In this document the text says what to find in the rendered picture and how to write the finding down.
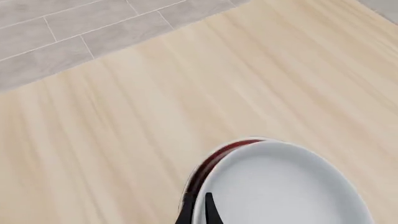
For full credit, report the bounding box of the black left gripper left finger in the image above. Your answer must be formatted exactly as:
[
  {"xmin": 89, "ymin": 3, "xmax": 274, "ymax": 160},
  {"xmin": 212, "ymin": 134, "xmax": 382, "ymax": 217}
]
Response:
[{"xmin": 175, "ymin": 194, "xmax": 195, "ymax": 224}]

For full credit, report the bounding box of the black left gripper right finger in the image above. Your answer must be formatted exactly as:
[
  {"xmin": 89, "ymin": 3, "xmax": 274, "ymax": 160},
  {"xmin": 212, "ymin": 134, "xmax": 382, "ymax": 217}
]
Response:
[{"xmin": 203, "ymin": 192, "xmax": 226, "ymax": 224}]

